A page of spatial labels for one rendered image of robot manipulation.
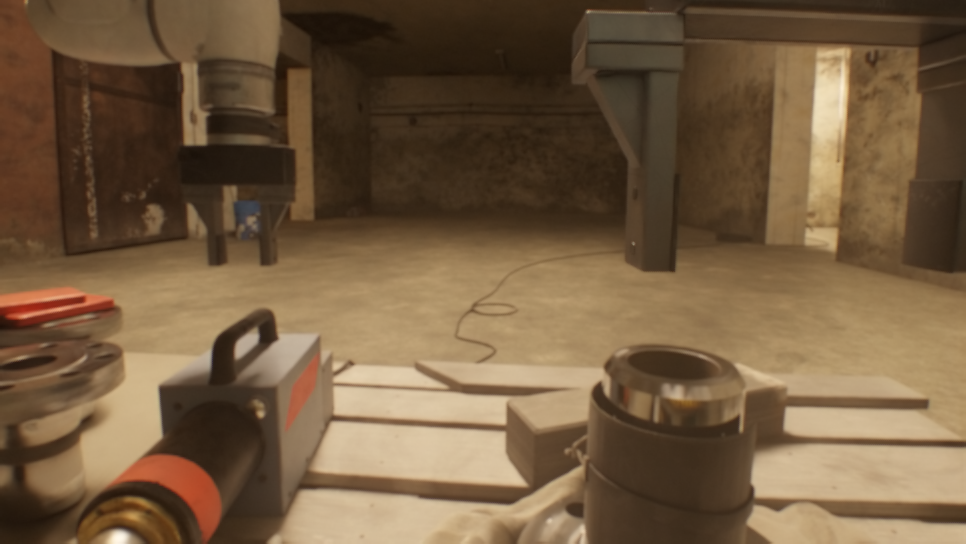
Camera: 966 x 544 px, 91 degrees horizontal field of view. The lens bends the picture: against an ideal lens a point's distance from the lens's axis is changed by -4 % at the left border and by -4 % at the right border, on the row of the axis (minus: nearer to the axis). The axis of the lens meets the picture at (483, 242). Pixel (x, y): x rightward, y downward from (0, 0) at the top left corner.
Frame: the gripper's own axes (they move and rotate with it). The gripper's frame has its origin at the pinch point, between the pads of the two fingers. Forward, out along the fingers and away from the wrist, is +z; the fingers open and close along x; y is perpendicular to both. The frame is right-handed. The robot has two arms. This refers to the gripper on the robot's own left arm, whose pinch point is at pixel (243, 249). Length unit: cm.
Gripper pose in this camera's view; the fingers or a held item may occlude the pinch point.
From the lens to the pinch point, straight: 70.7
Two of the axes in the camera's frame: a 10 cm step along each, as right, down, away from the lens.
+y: 0.8, 1.1, -9.9
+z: -0.1, 9.9, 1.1
